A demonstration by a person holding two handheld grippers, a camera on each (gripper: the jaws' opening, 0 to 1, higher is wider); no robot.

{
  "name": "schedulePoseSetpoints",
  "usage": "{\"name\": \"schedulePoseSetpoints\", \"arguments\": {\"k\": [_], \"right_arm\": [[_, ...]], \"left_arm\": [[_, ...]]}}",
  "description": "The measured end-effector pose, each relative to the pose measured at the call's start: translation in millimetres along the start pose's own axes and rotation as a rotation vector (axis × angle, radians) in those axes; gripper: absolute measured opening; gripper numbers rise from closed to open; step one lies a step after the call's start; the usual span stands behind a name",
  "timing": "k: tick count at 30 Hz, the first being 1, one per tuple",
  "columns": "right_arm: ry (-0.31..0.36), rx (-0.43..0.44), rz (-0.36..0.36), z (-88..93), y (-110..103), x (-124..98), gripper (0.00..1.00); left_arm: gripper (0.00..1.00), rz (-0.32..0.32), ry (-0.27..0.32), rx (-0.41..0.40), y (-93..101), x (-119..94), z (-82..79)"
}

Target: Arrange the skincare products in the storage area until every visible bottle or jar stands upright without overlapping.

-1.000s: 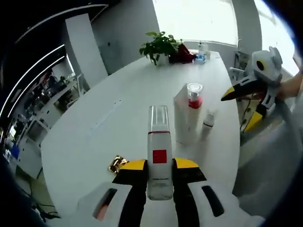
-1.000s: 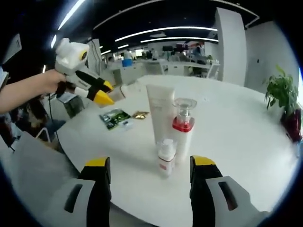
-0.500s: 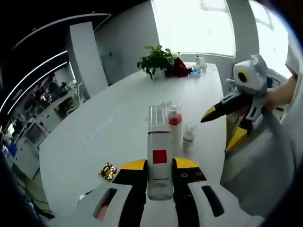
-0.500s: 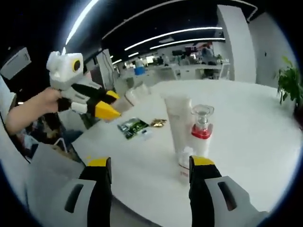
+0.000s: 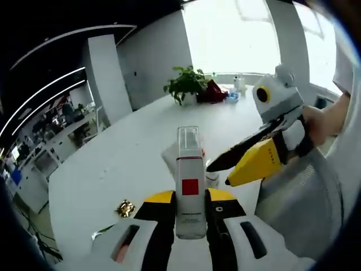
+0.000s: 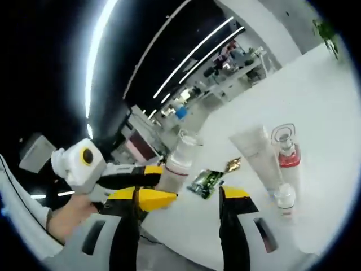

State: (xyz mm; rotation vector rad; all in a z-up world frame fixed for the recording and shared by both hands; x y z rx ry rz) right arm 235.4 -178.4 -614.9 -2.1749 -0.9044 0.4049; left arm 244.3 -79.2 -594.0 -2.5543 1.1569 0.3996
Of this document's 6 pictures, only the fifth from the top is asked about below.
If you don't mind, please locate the gold foil wrapper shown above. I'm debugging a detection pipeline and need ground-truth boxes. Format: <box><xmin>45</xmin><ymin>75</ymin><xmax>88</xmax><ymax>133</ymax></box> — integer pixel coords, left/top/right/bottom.
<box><xmin>116</xmin><ymin>199</ymin><xmax>135</xmax><ymax>218</ymax></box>

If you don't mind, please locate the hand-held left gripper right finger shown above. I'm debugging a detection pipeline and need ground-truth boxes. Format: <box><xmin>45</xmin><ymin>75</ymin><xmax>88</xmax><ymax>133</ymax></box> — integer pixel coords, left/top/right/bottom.
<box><xmin>204</xmin><ymin>187</ymin><xmax>297</xmax><ymax>271</ymax></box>

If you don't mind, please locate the row of white office desks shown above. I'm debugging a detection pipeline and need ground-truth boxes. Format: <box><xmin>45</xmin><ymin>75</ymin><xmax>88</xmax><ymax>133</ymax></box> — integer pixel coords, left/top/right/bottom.
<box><xmin>5</xmin><ymin>107</ymin><xmax>111</xmax><ymax>212</ymax></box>

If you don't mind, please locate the black laptop stand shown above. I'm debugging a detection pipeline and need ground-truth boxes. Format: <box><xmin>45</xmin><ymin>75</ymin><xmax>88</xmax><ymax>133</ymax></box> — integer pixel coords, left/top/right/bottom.
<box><xmin>27</xmin><ymin>217</ymin><xmax>61</xmax><ymax>259</ymax></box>

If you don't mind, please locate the light blue packet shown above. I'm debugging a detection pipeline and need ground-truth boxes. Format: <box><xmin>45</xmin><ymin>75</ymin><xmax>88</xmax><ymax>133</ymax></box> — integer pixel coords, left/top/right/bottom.
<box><xmin>226</xmin><ymin>89</ymin><xmax>241</xmax><ymax>103</ymax></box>

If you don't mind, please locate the white skincare tube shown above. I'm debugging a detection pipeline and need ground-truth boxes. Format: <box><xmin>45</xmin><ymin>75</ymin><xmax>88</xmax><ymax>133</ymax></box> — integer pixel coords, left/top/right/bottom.
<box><xmin>161</xmin><ymin>141</ymin><xmax>179</xmax><ymax>177</ymax></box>

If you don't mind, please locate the person's white shirt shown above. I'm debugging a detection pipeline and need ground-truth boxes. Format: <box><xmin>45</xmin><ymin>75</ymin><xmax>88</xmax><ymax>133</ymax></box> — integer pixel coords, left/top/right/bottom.
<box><xmin>332</xmin><ymin>16</ymin><xmax>361</xmax><ymax>97</ymax></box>

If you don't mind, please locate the person's right hand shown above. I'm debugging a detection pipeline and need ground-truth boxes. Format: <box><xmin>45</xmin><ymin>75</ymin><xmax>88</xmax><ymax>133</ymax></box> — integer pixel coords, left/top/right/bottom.
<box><xmin>302</xmin><ymin>97</ymin><xmax>347</xmax><ymax>148</ymax></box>

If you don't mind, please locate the dark red bag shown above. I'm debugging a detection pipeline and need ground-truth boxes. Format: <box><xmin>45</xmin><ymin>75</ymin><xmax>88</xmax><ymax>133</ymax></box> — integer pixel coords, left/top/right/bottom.
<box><xmin>196</xmin><ymin>79</ymin><xmax>229</xmax><ymax>104</ymax></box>

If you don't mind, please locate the blue storage bin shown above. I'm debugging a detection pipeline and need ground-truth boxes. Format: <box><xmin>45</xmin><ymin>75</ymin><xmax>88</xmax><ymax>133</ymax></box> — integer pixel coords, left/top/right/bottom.
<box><xmin>10</xmin><ymin>171</ymin><xmax>24</xmax><ymax>186</ymax></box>

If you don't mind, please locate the green potted plant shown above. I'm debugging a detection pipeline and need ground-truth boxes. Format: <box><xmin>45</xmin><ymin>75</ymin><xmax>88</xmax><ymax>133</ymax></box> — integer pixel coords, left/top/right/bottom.
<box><xmin>163</xmin><ymin>65</ymin><xmax>208</xmax><ymax>107</ymax></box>

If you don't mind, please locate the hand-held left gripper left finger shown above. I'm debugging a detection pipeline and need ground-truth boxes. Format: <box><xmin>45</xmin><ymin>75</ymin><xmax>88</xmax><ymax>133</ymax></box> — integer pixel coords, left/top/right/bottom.
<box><xmin>91</xmin><ymin>189</ymin><xmax>176</xmax><ymax>271</ymax></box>

